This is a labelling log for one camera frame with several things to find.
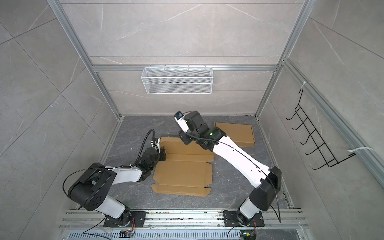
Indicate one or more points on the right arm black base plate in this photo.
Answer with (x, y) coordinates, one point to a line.
(236, 218)

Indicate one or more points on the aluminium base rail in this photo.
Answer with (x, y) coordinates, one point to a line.
(185, 225)

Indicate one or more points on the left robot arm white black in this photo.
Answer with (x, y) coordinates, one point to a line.
(91, 189)

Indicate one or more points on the white wire mesh basket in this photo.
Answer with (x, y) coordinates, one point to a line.
(177, 80)

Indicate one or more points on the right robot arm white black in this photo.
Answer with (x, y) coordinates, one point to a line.
(265, 180)

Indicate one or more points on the aluminium frame profiles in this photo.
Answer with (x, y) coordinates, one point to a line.
(369, 158)

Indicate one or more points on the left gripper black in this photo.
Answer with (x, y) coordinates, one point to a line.
(162, 153)

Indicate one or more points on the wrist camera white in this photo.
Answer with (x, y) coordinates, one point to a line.
(179, 119)
(156, 144)

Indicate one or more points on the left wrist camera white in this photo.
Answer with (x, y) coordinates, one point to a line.
(156, 144)

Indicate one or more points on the black wire hook rack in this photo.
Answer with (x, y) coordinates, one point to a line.
(314, 135)

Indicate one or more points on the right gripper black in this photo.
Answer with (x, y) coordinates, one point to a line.
(183, 135)

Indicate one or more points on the brown cardboard box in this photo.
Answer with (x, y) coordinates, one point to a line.
(186, 171)
(242, 135)

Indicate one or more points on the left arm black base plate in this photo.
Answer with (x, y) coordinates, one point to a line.
(132, 219)

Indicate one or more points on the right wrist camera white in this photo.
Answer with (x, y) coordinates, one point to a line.
(179, 119)

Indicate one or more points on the white zip tie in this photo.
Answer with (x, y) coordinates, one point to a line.
(360, 148)

